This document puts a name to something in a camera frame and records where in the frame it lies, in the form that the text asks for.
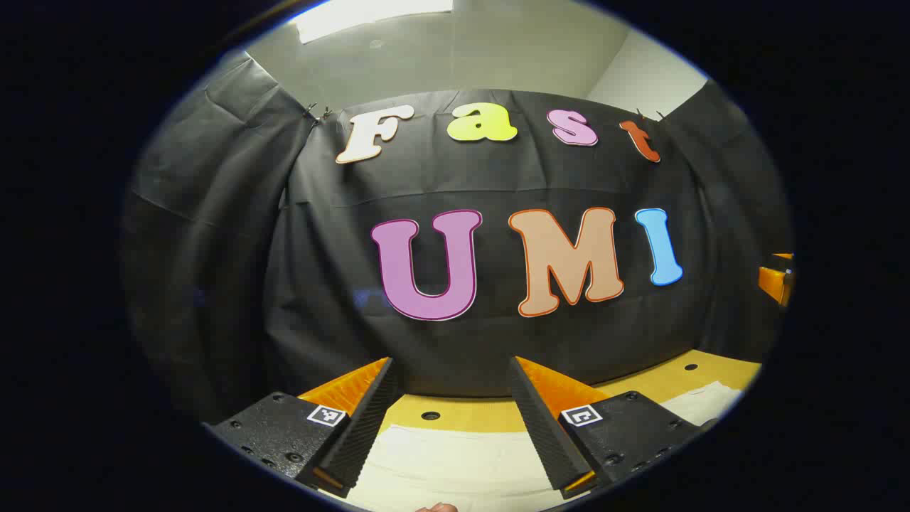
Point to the white jeans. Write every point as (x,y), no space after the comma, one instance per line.
(455,469)

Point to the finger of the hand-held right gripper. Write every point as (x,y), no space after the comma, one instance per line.
(773,283)

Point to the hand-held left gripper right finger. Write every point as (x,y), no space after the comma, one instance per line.
(544,434)

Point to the black backdrop cloth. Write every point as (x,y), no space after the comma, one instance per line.
(498,178)

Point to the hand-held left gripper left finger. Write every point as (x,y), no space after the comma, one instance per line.
(362,427)

